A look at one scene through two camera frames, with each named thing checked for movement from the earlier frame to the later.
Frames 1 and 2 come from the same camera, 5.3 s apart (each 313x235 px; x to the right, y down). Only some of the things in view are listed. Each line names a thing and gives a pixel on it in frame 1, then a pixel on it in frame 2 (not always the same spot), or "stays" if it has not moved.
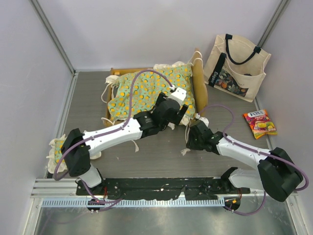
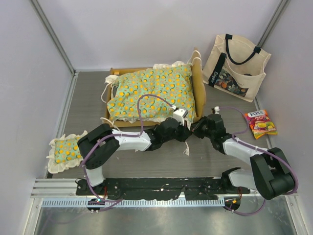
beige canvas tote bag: (235, 67) stays
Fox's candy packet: (260, 124) stays
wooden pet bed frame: (200, 88) stays
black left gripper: (178, 117) → (186, 133)
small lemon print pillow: (55, 152) stays
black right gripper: (190, 143) → (195, 130)
